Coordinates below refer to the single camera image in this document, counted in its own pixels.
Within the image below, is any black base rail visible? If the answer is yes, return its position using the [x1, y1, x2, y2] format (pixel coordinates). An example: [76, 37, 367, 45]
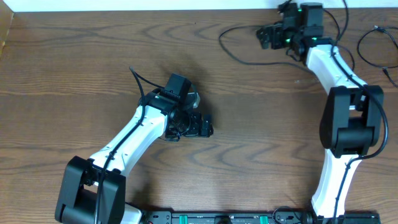
[136, 210, 381, 224]

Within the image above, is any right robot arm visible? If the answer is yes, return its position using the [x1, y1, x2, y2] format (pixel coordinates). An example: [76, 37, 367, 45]
[256, 1, 388, 223]

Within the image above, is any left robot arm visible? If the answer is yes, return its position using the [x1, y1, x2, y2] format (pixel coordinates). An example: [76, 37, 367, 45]
[55, 73, 213, 223]

